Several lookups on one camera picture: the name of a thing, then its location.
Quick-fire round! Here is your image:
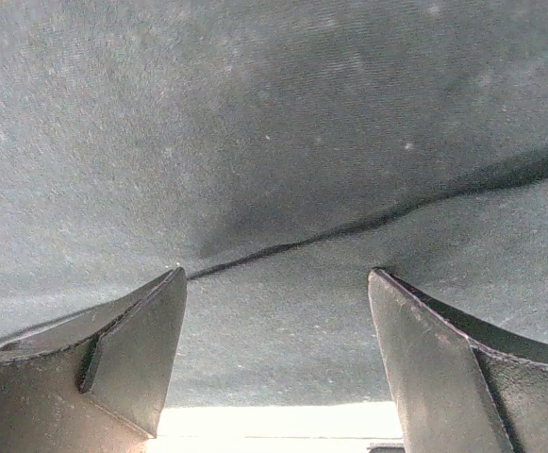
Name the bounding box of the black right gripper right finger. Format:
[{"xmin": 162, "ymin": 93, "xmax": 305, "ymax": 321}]
[{"xmin": 368, "ymin": 268, "xmax": 548, "ymax": 452}]

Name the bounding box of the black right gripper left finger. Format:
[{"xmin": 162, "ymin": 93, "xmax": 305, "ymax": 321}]
[{"xmin": 0, "ymin": 268, "xmax": 187, "ymax": 452}]

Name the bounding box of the black t-shirt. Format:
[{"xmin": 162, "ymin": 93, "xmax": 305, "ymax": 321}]
[{"xmin": 0, "ymin": 1, "xmax": 548, "ymax": 407}]

